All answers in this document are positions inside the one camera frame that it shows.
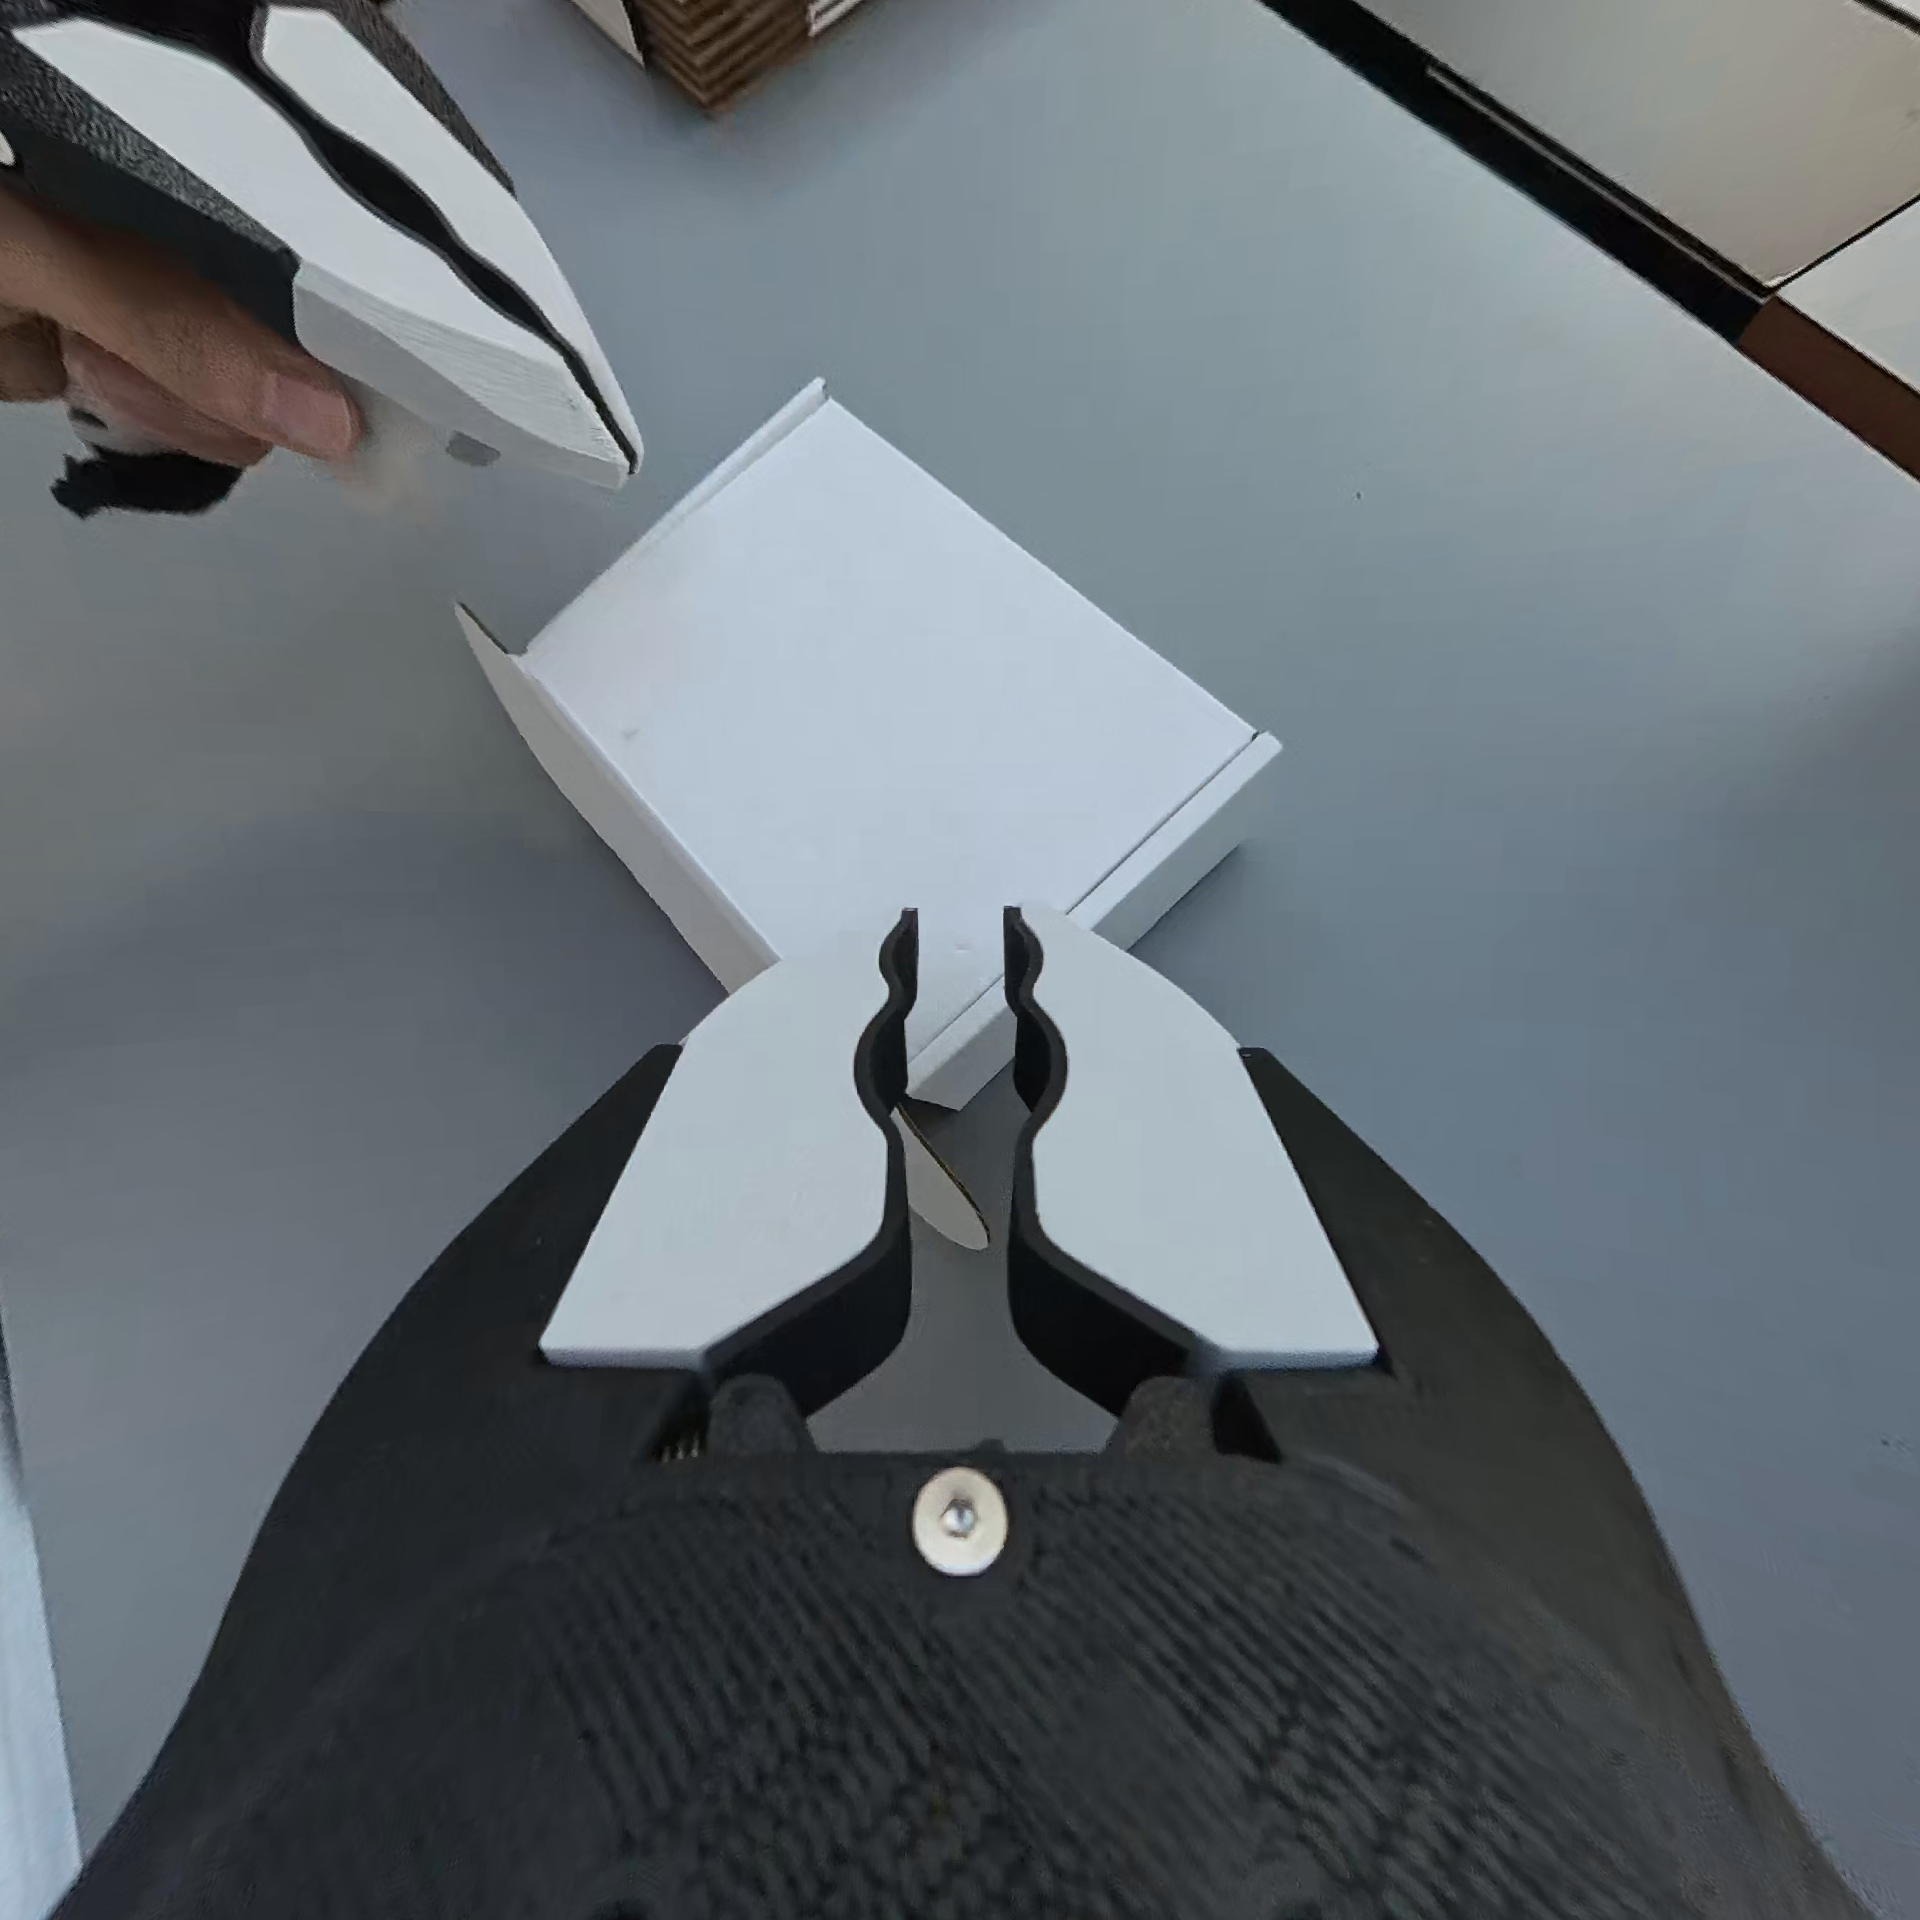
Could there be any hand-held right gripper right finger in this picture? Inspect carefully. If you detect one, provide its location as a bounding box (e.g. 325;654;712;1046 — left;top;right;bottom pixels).
999;903;1382;1422

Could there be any stack of flat white cardboard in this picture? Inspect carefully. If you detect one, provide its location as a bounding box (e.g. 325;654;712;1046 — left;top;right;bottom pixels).
576;0;822;113

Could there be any white folding cardboard box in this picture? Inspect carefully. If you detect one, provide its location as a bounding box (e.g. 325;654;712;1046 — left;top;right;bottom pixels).
455;377;1286;1255

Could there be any person's left hand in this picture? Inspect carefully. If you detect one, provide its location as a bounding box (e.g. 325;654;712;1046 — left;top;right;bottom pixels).
0;189;366;466

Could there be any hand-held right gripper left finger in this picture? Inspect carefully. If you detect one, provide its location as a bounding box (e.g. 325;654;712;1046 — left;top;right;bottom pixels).
534;903;923;1416

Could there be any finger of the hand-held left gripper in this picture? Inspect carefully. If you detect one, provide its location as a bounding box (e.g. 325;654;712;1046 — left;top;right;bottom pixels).
250;0;646;471
6;0;639;491

